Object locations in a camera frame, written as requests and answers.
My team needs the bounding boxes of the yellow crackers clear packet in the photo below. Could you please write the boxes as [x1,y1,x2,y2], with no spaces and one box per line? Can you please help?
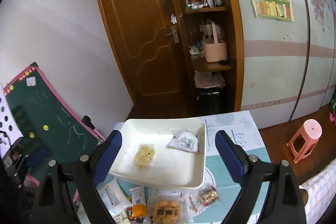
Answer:
[133,144,155,168]

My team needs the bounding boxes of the mixed nuts small clear packet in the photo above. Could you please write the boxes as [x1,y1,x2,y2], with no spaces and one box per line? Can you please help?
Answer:
[197,184,220,209]

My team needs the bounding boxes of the large clear blue-white snack bag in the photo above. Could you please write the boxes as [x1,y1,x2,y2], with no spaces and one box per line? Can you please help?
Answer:
[98,178,132,217]

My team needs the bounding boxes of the white silver packet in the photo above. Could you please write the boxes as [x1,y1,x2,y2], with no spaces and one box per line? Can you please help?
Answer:
[166,131,199,153]

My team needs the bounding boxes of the orange-topped snack packet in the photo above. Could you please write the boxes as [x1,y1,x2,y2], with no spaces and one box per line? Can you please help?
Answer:
[129,186,147,219]

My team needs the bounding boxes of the yellow puffs snack tray pack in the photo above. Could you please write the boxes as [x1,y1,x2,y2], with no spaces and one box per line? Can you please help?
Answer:
[147,196,190,224]

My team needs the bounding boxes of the white perforated board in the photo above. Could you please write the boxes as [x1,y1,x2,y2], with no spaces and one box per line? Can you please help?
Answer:
[1,85,23,159]

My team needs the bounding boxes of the teal table runner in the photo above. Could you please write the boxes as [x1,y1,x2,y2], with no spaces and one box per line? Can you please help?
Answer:
[117,156,268,223]

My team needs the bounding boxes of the white plastic storage bin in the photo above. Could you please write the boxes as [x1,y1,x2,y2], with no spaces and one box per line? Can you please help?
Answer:
[109,118,206,190]

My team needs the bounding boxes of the pink plastic stool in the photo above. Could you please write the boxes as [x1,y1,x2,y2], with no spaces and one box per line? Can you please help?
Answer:
[286,119,322,164]

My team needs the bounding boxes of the folded pink cloths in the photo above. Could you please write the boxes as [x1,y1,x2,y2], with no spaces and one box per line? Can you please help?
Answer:
[194,71,226,89]

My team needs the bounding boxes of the pink basket on shelf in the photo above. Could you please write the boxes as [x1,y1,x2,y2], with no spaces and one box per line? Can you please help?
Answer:
[200,19,228,63]

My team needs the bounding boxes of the brown wooden door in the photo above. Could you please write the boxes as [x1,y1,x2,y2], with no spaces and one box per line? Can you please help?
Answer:
[97,0,189,118]

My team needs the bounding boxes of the wooden corner shelf unit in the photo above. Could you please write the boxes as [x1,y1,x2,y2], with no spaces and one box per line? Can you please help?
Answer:
[174,0,244,115]

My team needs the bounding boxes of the green chalkboard pink frame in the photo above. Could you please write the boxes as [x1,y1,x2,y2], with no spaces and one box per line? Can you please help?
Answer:
[2,62,106,188]

